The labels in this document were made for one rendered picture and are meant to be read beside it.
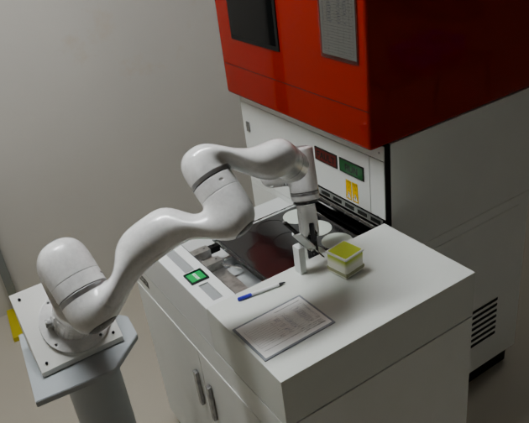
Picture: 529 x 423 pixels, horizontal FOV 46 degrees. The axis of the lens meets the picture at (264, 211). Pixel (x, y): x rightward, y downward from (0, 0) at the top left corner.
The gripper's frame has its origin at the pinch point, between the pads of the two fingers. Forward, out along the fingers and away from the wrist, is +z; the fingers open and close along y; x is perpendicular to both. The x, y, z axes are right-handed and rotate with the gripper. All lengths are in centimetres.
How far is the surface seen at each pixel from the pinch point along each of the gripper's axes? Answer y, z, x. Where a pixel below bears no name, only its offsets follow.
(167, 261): -5.0, -3.5, -43.3
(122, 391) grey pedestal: 0, 32, -63
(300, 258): 15.0, -2.3, -5.7
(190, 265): -1.1, -2.0, -36.6
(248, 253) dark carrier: -13.3, 0.0, -18.6
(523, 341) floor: -74, 74, 96
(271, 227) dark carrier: -26.1, -4.7, -9.4
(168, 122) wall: -164, -45, -47
